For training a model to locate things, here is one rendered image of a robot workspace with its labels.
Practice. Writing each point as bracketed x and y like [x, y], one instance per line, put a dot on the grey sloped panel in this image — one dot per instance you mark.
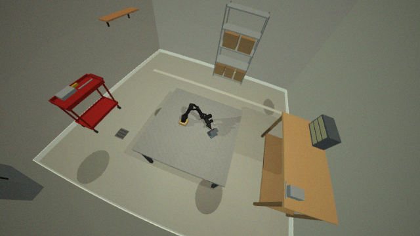
[212, 133]

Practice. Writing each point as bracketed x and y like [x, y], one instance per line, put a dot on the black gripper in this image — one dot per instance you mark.
[208, 124]

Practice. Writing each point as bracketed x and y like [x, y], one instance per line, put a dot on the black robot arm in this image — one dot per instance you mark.
[202, 115]

